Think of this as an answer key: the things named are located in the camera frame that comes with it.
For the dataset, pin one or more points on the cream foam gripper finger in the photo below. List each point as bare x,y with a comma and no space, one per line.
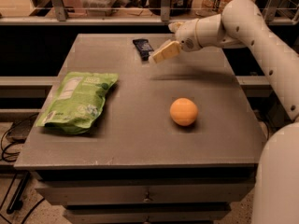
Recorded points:
174,26
167,50

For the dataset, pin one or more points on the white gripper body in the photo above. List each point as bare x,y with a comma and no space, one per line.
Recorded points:
186,34

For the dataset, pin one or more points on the dark blue rxbar wrapper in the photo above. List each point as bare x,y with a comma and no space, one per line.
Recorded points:
144,48

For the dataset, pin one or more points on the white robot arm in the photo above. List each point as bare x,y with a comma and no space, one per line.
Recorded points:
241,24

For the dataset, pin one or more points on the orange fruit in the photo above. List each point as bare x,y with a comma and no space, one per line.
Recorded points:
183,112

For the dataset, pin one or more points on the clear plastic container on shelf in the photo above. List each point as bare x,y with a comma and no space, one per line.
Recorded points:
98,8

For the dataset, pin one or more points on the green snack bag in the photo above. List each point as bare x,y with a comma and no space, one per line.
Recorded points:
78,102

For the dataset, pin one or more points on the grey metal shelf rack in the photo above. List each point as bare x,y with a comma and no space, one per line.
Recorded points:
275,12

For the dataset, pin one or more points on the grey table with drawers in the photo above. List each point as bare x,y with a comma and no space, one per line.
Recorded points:
192,173

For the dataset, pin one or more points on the metal drawer knob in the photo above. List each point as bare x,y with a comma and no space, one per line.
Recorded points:
147,198

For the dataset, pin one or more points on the black power adapter box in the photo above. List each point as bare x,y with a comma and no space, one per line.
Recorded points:
20,131

